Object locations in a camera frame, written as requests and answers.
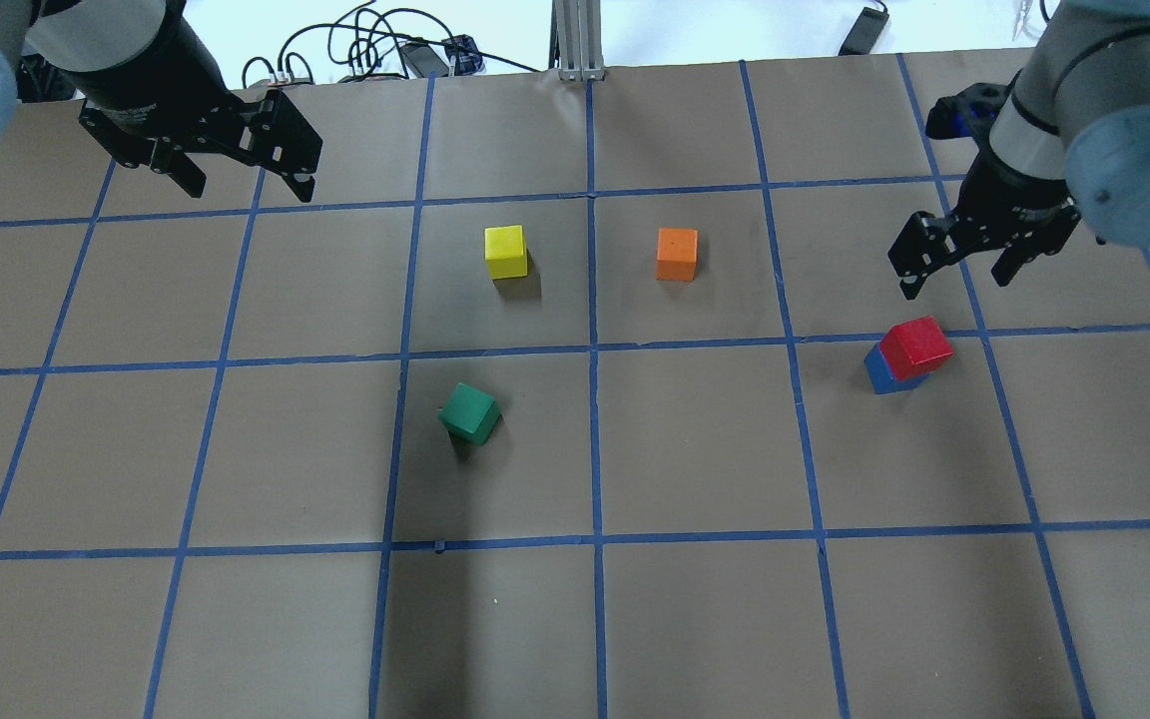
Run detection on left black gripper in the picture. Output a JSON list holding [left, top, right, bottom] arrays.
[[78, 68, 323, 204]]

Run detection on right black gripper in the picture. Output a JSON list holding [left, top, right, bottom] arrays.
[[888, 160, 1081, 303]]

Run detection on red wooden block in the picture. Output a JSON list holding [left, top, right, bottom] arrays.
[[877, 316, 955, 381]]

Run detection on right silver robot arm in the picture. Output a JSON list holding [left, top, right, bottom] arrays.
[[888, 1, 1150, 300]]

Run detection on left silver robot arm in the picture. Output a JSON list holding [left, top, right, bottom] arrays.
[[0, 1, 323, 202]]

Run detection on blue wooden block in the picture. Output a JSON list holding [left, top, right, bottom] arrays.
[[863, 345, 932, 395]]

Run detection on orange wooden block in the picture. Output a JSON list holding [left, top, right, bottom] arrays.
[[654, 227, 700, 283]]

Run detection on yellow wooden block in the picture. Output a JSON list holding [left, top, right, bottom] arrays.
[[483, 225, 530, 281]]

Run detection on green wooden block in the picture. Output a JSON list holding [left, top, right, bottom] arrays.
[[438, 382, 503, 446]]

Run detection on black power adapter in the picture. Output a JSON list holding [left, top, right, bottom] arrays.
[[837, 6, 889, 56]]

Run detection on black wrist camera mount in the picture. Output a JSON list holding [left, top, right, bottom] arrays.
[[923, 83, 1010, 140]]

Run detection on black adapter with cables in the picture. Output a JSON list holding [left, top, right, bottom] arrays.
[[397, 35, 485, 78]]

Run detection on aluminium frame post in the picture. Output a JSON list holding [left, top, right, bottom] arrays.
[[549, 0, 606, 82]]

